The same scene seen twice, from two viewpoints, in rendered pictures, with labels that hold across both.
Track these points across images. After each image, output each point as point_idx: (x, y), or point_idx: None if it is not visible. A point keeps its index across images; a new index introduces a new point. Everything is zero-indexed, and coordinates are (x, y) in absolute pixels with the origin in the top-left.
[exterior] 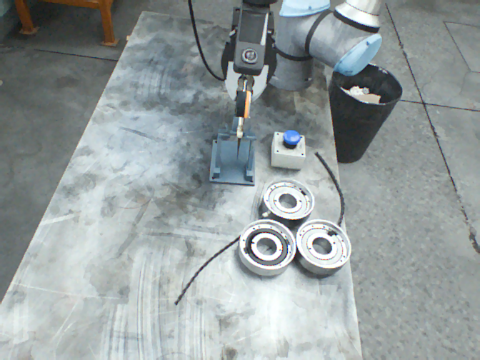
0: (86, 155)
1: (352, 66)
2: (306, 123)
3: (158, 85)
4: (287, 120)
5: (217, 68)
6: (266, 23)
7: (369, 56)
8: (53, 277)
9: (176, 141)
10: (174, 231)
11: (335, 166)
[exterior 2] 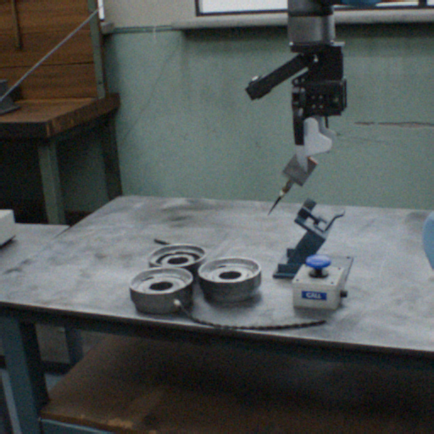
0: (332, 208)
1: (423, 246)
2: (396, 323)
3: None
4: (403, 308)
5: None
6: (280, 65)
7: None
8: (204, 208)
9: (352, 242)
10: (226, 241)
11: (297, 334)
